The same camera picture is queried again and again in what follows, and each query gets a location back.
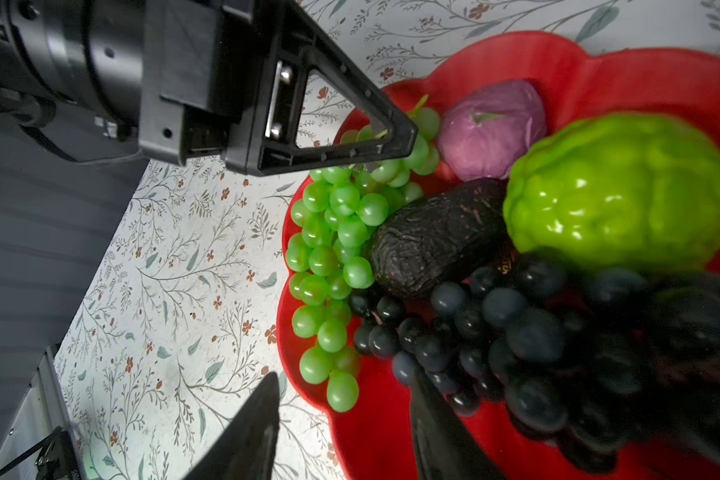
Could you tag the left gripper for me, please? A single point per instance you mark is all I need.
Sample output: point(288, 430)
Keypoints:
point(170, 79)

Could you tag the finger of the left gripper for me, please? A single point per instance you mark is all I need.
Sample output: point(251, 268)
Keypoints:
point(305, 104)

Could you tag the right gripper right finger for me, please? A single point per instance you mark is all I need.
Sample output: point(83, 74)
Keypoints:
point(443, 446)

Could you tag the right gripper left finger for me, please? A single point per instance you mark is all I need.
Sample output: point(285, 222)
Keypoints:
point(246, 448)

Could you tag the black fake grape bunch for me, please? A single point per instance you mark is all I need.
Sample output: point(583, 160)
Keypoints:
point(623, 360)

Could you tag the green fake grape bunch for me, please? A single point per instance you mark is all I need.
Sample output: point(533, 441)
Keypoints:
point(329, 255)

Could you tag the dark fake avocado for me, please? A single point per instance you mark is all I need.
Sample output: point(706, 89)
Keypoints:
point(440, 237)

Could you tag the purple fake onion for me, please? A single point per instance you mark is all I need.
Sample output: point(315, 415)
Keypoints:
point(484, 134)

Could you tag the bumpy green fake fruit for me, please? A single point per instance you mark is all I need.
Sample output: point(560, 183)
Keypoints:
point(622, 190)

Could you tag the floral table mat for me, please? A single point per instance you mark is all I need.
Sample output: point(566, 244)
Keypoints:
point(179, 322)

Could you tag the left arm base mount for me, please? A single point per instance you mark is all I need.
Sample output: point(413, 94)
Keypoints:
point(56, 458)

